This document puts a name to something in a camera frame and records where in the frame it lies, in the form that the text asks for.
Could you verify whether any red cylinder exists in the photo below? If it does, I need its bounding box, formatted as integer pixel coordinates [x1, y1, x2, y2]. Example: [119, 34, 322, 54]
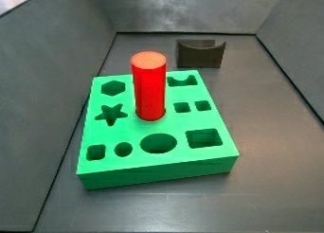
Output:
[130, 51, 166, 121]

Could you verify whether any green foam shape board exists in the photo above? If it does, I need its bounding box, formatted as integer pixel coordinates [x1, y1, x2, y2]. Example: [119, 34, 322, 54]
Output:
[76, 70, 239, 189]

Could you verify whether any black curved holder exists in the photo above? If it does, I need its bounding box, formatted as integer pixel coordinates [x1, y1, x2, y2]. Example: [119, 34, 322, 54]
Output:
[175, 39, 226, 68]

